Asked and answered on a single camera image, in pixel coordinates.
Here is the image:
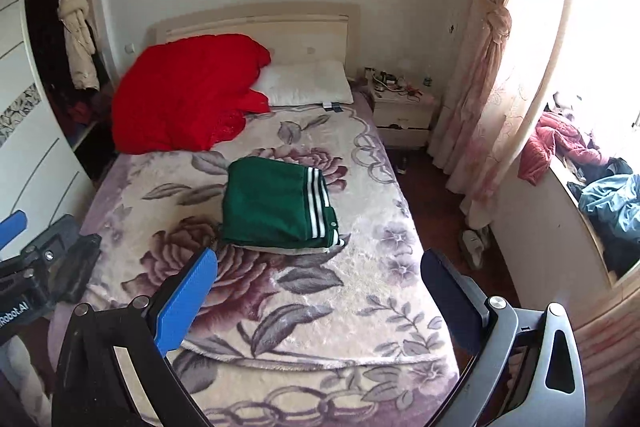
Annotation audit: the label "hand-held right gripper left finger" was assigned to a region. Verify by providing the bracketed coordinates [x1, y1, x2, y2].
[51, 247, 219, 427]

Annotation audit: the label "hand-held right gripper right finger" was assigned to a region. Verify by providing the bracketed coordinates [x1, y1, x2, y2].
[421, 248, 587, 427]

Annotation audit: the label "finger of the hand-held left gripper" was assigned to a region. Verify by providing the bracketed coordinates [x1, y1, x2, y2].
[0, 209, 29, 259]

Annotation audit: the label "green jacket with white lining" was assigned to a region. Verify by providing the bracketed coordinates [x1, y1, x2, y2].
[218, 157, 347, 256]

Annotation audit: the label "white slippers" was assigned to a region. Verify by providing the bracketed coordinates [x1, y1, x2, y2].
[460, 227, 494, 271]

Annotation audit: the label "white wardrobe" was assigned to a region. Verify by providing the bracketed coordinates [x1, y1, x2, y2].
[0, 0, 120, 228]

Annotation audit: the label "beige window ledge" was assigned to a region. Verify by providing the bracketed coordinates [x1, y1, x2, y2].
[492, 152, 640, 333]

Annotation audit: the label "floral blanket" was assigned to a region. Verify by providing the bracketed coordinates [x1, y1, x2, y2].
[47, 104, 461, 427]

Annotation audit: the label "blue cloth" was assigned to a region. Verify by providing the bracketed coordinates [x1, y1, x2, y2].
[577, 174, 640, 258]

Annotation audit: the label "beige coat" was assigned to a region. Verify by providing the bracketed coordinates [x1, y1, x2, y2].
[56, 0, 101, 92]

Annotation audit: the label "beige nightstand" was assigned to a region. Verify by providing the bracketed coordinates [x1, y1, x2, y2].
[367, 77, 436, 150]

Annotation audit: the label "red cloth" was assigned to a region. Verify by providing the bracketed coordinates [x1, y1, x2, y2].
[517, 112, 608, 185]

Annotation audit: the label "red blanket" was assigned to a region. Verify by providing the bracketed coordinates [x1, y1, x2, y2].
[111, 33, 272, 155]

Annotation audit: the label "black cloth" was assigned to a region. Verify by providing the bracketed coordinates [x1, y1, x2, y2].
[567, 156, 635, 202]

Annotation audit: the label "pink curtain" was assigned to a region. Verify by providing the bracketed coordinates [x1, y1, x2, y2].
[427, 0, 576, 228]

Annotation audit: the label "clutter on nightstand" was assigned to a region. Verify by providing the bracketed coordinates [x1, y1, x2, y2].
[370, 69, 407, 94]

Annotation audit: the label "white pillow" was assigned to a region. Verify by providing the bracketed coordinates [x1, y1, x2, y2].
[250, 60, 355, 108]

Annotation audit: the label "beige bed headboard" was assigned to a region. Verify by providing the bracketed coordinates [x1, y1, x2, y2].
[145, 2, 362, 80]

